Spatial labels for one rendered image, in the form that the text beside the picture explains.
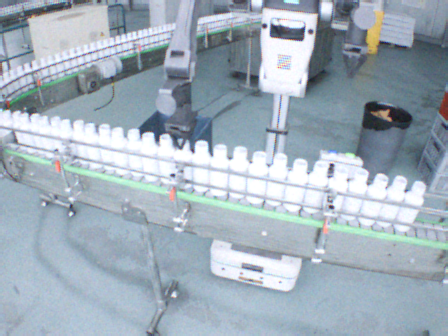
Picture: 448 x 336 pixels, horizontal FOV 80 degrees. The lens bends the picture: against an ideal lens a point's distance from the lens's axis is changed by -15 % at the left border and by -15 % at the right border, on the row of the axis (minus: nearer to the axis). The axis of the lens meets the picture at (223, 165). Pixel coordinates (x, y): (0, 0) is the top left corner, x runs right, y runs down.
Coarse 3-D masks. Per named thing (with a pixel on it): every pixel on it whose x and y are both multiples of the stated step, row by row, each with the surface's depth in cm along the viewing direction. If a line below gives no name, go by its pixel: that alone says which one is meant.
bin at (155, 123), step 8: (160, 112) 163; (152, 120) 159; (160, 120) 166; (200, 120) 159; (208, 120) 158; (136, 128) 146; (144, 128) 153; (152, 128) 161; (160, 128) 169; (200, 128) 162; (208, 128) 154; (176, 136) 169; (192, 136) 166; (200, 136) 143; (208, 136) 156; (192, 144) 134; (208, 144) 159
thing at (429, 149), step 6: (432, 138) 263; (426, 144) 273; (432, 144) 261; (438, 144) 249; (426, 150) 274; (432, 150) 261; (438, 150) 249; (444, 150) 239; (432, 156) 261; (438, 156) 249; (444, 156) 238; (432, 162) 258; (438, 162) 248; (444, 162) 240; (438, 168) 246; (444, 168) 244
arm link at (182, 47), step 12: (192, 0) 76; (180, 12) 77; (192, 12) 76; (180, 24) 77; (192, 24) 77; (180, 36) 77; (192, 36) 78; (168, 48) 79; (180, 48) 77; (192, 48) 79; (168, 60) 79; (180, 60) 78; (168, 72) 80; (180, 72) 79
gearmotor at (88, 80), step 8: (96, 64) 206; (104, 64) 210; (112, 64) 210; (120, 64) 219; (80, 72) 203; (88, 72) 203; (96, 72) 205; (104, 72) 208; (112, 72) 211; (120, 72) 225; (80, 80) 203; (88, 80) 202; (96, 80) 207; (112, 80) 216; (80, 88) 208; (88, 88) 204; (96, 88) 209; (112, 88) 221
